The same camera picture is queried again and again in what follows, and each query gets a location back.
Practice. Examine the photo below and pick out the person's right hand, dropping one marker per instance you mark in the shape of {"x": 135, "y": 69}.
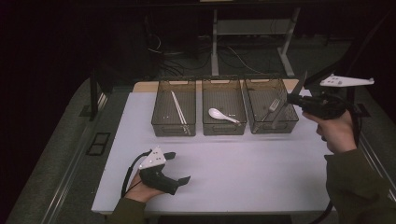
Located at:
{"x": 337, "y": 132}

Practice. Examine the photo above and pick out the person's left hand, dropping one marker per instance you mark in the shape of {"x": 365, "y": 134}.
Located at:
{"x": 140, "y": 193}

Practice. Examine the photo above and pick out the black floor socket frame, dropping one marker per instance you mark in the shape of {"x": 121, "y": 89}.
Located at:
{"x": 98, "y": 143}

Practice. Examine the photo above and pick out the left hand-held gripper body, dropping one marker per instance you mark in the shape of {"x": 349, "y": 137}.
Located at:
{"x": 155, "y": 180}

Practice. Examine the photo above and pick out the white ceramic spoon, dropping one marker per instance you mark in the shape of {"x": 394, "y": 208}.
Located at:
{"x": 216, "y": 113}

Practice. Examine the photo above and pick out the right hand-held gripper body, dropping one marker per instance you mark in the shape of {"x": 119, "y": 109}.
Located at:
{"x": 323, "y": 105}

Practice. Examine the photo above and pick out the metal fork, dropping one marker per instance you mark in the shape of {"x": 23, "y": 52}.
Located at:
{"x": 273, "y": 105}

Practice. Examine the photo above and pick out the smoky clear plastic bin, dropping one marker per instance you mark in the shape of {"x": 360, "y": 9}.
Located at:
{"x": 261, "y": 96}
{"x": 168, "y": 109}
{"x": 222, "y": 102}

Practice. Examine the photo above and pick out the metal floor rail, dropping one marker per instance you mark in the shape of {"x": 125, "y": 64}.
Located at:
{"x": 373, "y": 155}
{"x": 67, "y": 174}

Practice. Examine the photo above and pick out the white metal desk frame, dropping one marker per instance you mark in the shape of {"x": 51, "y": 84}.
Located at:
{"x": 249, "y": 27}

